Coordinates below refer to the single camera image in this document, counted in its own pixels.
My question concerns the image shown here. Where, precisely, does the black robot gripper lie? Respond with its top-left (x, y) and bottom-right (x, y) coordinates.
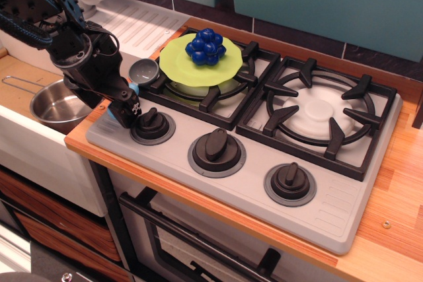
top-left (49, 21), bottom-right (142, 128)

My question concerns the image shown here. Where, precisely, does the grey spoon with blue handle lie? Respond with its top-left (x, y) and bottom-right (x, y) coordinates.
top-left (106, 58), bottom-right (160, 121)

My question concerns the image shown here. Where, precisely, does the blue toy blueberry cluster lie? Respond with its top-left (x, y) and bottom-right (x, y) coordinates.
top-left (185, 28), bottom-right (226, 66)

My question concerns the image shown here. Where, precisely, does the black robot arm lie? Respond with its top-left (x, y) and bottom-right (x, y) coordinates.
top-left (1, 0), bottom-right (142, 128)

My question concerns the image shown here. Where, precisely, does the lime green plastic plate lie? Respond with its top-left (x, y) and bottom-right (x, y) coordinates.
top-left (159, 33), bottom-right (243, 87)

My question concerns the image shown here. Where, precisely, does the small steel pot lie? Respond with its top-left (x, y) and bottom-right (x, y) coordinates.
top-left (2, 75), bottom-right (92, 135)

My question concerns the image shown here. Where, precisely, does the white toy sink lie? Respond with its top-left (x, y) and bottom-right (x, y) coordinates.
top-left (1, 0), bottom-right (188, 217)

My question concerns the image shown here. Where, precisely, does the black left stove knob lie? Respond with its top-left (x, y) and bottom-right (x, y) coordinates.
top-left (130, 107), bottom-right (176, 146)

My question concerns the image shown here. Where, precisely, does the black stove knob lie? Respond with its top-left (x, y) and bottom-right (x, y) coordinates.
top-left (130, 107), bottom-right (176, 146)
top-left (188, 128), bottom-right (247, 178)
top-left (264, 162), bottom-right (317, 207)

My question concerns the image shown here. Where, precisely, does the black middle stove knob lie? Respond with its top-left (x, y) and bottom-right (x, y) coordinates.
top-left (188, 128), bottom-right (247, 178)

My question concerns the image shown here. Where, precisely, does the upper wooden drawer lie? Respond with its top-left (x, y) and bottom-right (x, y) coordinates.
top-left (1, 168), bottom-right (110, 238)

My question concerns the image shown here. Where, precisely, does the wooden drawer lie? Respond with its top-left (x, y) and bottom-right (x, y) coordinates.
top-left (15, 212), bottom-right (121, 264)
top-left (1, 168), bottom-right (110, 238)

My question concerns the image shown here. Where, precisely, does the black left burner grate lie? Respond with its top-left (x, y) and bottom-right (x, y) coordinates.
top-left (139, 28), bottom-right (281, 130)

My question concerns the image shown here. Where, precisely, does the black burner grate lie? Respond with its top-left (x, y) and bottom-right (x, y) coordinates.
top-left (236, 57), bottom-right (402, 181)
top-left (139, 28), bottom-right (281, 130)

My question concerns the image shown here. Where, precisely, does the toy oven door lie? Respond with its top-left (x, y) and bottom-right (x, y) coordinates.
top-left (109, 171), bottom-right (341, 281)

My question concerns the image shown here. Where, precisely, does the lower wooden drawer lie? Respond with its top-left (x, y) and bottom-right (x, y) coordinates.
top-left (15, 212), bottom-right (121, 264)

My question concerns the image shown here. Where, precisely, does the grey toy stove top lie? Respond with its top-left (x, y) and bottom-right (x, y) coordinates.
top-left (86, 28), bottom-right (403, 254)

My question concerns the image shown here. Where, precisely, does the black right stove knob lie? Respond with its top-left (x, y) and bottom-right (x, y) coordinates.
top-left (264, 162), bottom-right (317, 207)

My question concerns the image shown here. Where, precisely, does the black right burner grate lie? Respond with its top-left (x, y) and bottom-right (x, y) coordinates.
top-left (236, 57), bottom-right (402, 181)

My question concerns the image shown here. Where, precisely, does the black oven door handle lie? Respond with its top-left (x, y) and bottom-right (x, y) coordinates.
top-left (118, 193), bottom-right (274, 282)

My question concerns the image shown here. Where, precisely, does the black braided cable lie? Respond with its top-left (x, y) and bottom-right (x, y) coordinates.
top-left (0, 11), bottom-right (54, 50)

